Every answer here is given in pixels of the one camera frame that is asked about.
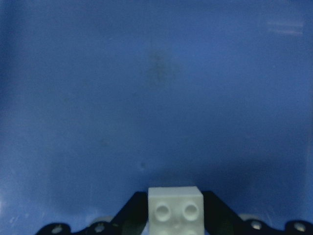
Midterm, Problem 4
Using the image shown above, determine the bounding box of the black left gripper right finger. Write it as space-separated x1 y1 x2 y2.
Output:
202 191 244 235

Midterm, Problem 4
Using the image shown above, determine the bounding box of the white block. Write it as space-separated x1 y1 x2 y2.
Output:
148 186 205 235

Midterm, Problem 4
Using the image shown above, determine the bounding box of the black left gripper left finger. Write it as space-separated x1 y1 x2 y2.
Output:
110 191 148 235

